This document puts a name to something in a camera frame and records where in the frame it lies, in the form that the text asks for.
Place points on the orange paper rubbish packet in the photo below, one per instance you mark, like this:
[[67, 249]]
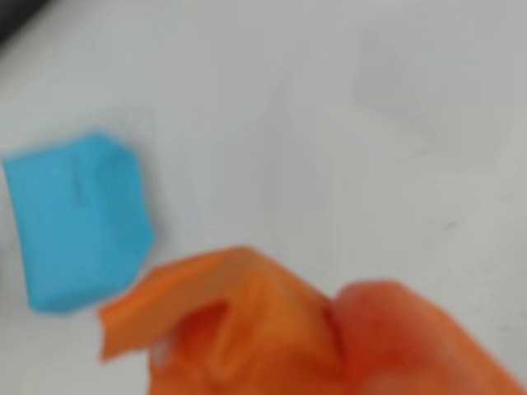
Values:
[[230, 321]]

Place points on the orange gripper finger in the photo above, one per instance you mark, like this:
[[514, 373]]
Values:
[[411, 337]]

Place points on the blue paper rubbish packet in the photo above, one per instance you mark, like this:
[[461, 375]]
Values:
[[78, 222]]

